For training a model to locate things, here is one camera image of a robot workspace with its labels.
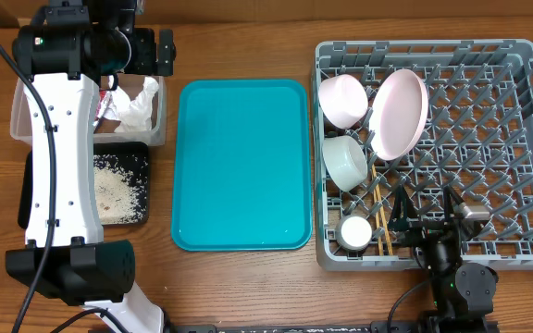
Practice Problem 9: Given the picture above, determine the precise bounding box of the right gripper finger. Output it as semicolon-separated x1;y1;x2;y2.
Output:
390;185;417;223
442;185;464;220

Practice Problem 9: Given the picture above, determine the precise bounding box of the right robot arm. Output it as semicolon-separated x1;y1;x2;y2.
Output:
386;185;499;332

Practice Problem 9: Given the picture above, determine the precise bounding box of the red snack wrapper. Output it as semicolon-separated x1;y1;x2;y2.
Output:
93;91;112;129

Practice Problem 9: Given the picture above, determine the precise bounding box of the shallow grey-white bowl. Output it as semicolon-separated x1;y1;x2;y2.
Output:
322;136;368;191

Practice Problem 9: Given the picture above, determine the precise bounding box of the white bowl with food residue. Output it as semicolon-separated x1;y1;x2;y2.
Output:
317;74;368;129

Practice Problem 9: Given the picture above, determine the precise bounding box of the grey dishwasher rack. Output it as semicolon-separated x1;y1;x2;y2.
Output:
312;39;533;271

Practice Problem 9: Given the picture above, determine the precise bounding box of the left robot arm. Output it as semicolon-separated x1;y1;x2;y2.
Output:
5;0;175;332

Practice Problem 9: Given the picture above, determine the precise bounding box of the teal serving tray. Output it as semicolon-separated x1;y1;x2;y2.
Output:
171;79;313;252

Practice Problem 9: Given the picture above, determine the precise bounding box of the black food waste tray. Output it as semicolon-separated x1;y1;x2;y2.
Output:
17;141;151;230

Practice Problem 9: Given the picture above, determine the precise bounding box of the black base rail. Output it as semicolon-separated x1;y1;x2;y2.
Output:
176;321;500;333

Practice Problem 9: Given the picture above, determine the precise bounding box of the small white cup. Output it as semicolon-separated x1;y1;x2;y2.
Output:
335;216;373;251

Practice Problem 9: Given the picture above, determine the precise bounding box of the wooden chopstick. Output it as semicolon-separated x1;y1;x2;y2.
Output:
371;165;384;256
374;183;393;255

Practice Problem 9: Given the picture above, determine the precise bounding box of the white napkin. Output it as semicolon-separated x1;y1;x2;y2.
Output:
104;77;159;133

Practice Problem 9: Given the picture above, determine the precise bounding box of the large white plate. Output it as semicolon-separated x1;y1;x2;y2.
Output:
368;69;428;161

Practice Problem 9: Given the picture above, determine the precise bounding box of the rice pile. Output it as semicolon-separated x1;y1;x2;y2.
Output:
93;154;149;226

